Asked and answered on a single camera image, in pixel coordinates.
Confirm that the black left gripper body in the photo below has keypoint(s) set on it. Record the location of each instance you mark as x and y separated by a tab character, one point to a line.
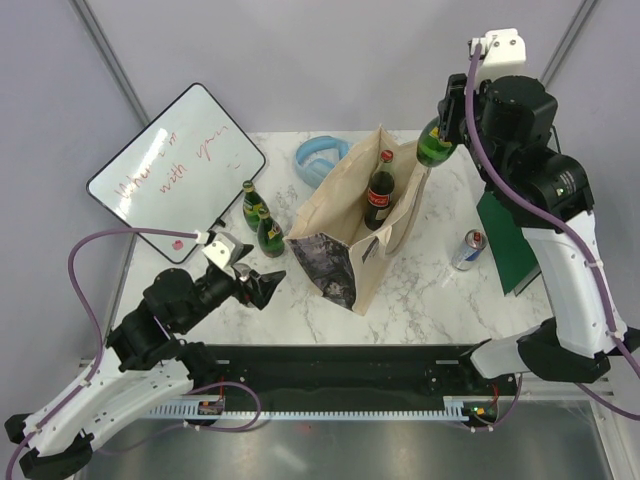
215	290

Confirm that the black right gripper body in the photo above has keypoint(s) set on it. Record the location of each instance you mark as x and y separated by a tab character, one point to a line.
480	101

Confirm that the green perrier bottle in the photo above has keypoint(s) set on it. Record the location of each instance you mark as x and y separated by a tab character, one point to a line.
252	203
431	150
269	234

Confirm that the cream canvas Monet tote bag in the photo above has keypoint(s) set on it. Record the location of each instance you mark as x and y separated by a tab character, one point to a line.
344	260

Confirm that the Coca-Cola glass bottle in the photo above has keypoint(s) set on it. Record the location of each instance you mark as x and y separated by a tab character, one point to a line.
380	189

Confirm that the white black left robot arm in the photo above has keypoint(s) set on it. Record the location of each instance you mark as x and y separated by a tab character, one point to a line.
144	364

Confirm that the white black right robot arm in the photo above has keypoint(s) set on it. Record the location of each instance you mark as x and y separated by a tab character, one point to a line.
506	125

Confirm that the black Schweppes drink can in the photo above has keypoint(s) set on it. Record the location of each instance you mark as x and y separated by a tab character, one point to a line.
243	283

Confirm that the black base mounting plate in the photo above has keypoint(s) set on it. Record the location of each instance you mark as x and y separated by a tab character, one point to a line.
399	370

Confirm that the white dry-erase board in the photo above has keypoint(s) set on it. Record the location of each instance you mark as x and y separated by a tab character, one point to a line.
181	173

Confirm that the silver Red Bull can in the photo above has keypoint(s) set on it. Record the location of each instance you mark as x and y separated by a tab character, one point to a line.
469	251

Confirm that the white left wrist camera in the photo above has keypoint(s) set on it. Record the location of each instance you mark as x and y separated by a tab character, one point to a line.
222	249

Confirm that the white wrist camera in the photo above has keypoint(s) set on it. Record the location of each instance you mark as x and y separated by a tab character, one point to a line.
502	53
222	249

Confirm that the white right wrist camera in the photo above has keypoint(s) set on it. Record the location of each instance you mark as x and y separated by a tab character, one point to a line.
502	53

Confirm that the green ring binder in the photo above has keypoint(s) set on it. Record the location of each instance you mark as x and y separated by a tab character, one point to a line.
515	261

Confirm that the light blue slotted cable duct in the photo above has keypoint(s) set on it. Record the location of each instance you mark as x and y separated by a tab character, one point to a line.
300	407

